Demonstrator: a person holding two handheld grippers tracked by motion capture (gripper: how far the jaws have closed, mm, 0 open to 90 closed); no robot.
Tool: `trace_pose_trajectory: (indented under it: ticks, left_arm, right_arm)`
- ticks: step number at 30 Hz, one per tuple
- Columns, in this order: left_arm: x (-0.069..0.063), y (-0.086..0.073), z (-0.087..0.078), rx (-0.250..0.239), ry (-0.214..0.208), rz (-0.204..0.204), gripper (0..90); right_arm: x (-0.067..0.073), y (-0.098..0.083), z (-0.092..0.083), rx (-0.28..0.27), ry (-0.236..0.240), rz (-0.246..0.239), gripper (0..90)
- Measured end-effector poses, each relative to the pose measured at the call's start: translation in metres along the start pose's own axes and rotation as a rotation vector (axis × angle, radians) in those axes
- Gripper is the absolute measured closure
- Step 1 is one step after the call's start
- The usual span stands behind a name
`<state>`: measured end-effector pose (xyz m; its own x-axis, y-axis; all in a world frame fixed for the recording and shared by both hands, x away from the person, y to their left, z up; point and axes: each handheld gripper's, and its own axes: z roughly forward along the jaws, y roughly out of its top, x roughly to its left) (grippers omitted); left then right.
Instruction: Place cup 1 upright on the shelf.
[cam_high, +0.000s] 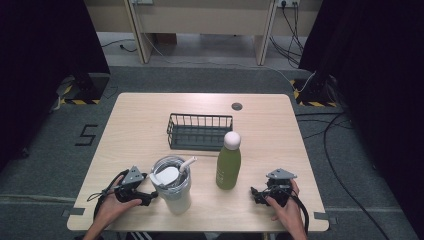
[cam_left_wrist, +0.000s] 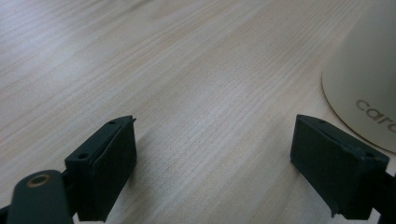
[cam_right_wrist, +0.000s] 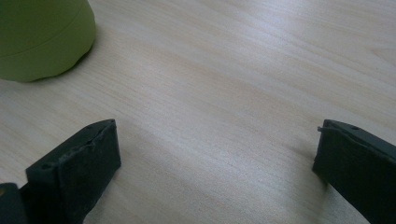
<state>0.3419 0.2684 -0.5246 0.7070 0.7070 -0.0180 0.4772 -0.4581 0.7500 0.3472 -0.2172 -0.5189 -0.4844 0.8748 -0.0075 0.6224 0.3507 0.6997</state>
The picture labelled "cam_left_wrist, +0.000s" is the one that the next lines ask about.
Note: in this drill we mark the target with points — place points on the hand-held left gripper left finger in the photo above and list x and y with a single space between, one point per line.
102 168

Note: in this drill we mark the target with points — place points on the cream tumbler with straw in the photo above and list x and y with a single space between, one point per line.
367 62

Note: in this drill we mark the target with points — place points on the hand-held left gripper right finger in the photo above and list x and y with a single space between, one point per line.
336 168

